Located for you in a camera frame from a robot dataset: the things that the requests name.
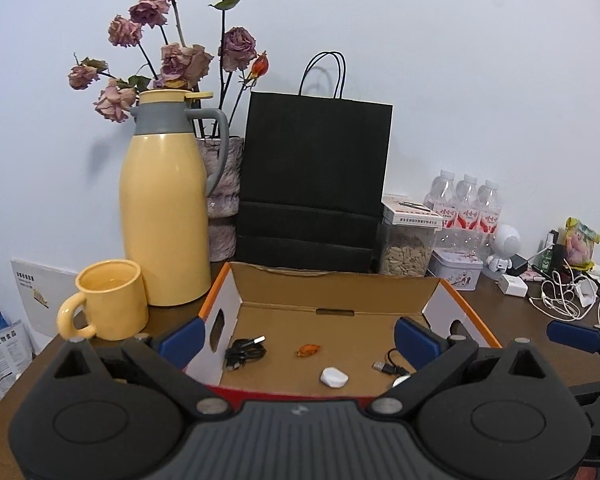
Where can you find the yellow thermos jug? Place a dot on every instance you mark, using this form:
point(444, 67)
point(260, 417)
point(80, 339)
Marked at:
point(163, 194)

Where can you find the right water bottle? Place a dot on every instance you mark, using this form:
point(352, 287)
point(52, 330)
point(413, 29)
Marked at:
point(489, 205)

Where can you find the left water bottle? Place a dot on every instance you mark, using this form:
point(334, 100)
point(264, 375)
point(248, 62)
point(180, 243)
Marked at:
point(441, 200)

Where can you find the orange wrapped candy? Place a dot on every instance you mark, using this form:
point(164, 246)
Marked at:
point(307, 350)

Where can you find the colourful snack packet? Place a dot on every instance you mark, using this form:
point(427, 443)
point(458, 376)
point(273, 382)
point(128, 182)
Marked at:
point(580, 241)

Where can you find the blue white pet food bags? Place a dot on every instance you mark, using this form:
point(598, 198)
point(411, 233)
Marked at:
point(16, 353)

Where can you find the black paper shopping bag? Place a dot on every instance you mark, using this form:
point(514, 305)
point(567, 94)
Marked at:
point(311, 180)

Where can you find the white earbud case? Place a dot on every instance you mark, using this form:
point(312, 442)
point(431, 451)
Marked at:
point(333, 378)

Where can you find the dried pink rose bouquet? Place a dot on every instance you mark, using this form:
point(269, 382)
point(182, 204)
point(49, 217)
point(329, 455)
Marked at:
point(155, 28)

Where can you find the yellow ceramic mug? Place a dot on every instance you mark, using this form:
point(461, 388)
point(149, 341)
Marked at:
point(110, 303)

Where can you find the white printed tin box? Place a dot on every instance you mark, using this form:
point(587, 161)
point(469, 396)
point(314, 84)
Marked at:
point(461, 270)

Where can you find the middle water bottle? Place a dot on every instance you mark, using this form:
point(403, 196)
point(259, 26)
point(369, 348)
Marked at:
point(465, 225)

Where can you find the red cardboard box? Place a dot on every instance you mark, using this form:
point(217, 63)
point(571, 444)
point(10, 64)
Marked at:
point(256, 318)

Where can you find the clear jar with seeds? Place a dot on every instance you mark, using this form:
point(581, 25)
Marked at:
point(405, 250)

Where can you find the white box on jar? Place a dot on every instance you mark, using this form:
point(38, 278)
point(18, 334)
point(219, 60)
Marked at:
point(400, 211)

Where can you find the white power adapter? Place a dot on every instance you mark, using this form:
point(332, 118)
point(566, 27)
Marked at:
point(513, 286)

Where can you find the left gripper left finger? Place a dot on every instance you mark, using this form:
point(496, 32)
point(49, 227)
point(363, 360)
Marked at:
point(162, 361)

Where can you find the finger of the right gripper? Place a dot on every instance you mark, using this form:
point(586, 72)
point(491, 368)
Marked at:
point(578, 337)

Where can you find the small white robot toy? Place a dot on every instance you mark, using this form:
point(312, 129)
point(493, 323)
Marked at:
point(505, 242)

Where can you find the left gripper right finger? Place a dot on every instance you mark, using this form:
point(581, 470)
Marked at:
point(438, 363)

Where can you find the water bottle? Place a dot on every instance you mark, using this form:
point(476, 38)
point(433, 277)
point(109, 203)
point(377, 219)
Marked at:
point(489, 205)
point(465, 225)
point(441, 200)

